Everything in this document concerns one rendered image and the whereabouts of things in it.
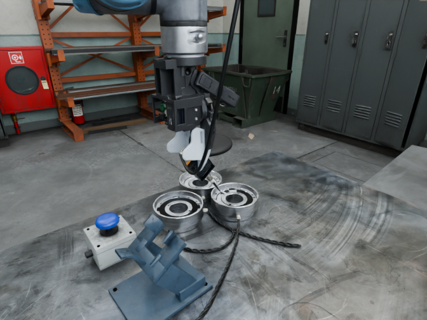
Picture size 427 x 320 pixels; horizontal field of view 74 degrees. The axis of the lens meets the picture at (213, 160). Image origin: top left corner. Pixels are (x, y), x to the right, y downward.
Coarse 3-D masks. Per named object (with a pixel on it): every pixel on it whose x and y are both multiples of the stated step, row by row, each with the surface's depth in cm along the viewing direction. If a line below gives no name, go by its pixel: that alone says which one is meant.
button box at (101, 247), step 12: (120, 216) 55; (96, 228) 51; (120, 228) 51; (96, 240) 48; (108, 240) 48; (120, 240) 49; (132, 240) 50; (96, 252) 46; (108, 252) 48; (108, 264) 49
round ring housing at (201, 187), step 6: (186, 174) 73; (210, 174) 74; (216, 174) 72; (180, 180) 70; (192, 180) 71; (198, 180) 72; (204, 180) 72; (216, 180) 71; (180, 186) 68; (186, 186) 66; (192, 186) 68; (198, 186) 73; (204, 186) 68; (210, 186) 69; (198, 192) 65; (204, 192) 65; (210, 192) 66; (210, 198) 67
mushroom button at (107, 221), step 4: (100, 216) 50; (104, 216) 50; (108, 216) 50; (112, 216) 50; (116, 216) 50; (96, 220) 49; (100, 220) 49; (104, 220) 49; (108, 220) 49; (112, 220) 49; (116, 220) 49; (96, 224) 48; (100, 224) 48; (104, 224) 48; (108, 224) 48; (112, 224) 49; (116, 224) 49; (100, 228) 48; (104, 228) 48; (108, 228) 48
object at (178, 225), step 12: (168, 192) 63; (180, 192) 64; (192, 192) 63; (156, 204) 61; (168, 204) 61; (180, 204) 62; (156, 216) 57; (192, 216) 56; (168, 228) 56; (180, 228) 56; (192, 228) 58
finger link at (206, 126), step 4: (208, 112) 49; (212, 112) 49; (208, 116) 50; (204, 120) 50; (208, 120) 50; (200, 124) 51; (204, 124) 50; (208, 124) 49; (204, 128) 51; (208, 128) 50; (208, 132) 50; (212, 136) 51; (212, 140) 52; (212, 144) 52
